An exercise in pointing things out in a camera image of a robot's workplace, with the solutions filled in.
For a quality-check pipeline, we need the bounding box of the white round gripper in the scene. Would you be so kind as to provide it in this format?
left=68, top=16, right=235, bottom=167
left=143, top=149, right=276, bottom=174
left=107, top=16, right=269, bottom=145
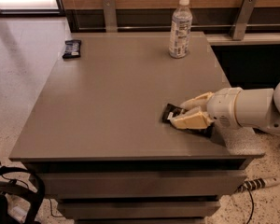
left=170, top=88, right=242, bottom=130

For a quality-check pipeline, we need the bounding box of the black chocolate rxbar wrapper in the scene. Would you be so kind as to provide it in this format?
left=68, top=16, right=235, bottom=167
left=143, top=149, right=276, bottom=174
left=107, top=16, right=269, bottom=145
left=161, top=104, right=213, bottom=138

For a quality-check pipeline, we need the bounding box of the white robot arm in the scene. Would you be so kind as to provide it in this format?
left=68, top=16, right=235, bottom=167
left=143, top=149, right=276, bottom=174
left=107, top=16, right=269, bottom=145
left=168, top=82, right=280, bottom=136

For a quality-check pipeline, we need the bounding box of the blue blueberry rxbar wrapper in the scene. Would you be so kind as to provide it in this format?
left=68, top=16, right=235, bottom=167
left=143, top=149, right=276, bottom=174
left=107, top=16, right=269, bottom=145
left=63, top=39, right=81, bottom=59

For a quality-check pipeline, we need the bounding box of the clear plastic water bottle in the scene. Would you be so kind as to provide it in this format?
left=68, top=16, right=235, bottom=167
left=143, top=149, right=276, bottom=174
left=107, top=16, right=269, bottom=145
left=169, top=0, right=192, bottom=59

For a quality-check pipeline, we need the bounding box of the white power strip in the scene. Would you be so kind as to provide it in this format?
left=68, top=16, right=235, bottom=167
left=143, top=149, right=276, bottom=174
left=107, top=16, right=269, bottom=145
left=236, top=177, right=280, bottom=192

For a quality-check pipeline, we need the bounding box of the grey drawer cabinet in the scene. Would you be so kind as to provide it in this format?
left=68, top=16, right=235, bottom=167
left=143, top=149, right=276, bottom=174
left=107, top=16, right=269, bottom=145
left=10, top=32, right=262, bottom=224

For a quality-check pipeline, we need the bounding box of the lower grey drawer front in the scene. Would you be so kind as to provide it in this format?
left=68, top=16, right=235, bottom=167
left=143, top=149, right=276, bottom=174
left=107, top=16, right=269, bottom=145
left=58, top=202, right=220, bottom=219

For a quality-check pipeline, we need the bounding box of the grey drawer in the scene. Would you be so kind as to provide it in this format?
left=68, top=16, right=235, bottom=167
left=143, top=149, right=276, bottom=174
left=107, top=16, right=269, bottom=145
left=40, top=171, right=245, bottom=199
left=58, top=202, right=220, bottom=219

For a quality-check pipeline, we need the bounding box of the upper grey drawer front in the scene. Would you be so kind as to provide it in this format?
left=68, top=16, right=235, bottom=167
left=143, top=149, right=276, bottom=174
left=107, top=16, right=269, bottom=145
left=40, top=171, right=245, bottom=199

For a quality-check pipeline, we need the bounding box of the right metal wall bracket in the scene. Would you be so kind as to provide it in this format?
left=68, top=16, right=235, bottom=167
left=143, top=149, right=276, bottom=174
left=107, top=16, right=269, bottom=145
left=230, top=0, right=257, bottom=41

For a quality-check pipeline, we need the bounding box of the metal wall bracket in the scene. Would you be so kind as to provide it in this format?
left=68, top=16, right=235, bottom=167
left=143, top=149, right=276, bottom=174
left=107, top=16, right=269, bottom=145
left=102, top=0, right=118, bottom=33
left=230, top=0, right=257, bottom=41

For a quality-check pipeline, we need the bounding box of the black power cable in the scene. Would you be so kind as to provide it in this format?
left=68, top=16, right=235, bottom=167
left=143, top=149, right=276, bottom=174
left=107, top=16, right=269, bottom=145
left=245, top=188, right=256, bottom=224

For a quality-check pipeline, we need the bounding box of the left metal wall bracket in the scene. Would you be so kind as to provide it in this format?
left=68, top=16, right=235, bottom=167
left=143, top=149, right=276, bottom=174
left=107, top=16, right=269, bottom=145
left=102, top=0, right=118, bottom=33

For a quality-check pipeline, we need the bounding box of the black headset with strap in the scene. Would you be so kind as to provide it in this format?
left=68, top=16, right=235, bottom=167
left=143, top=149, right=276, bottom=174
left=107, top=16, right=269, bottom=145
left=0, top=164, right=45, bottom=224

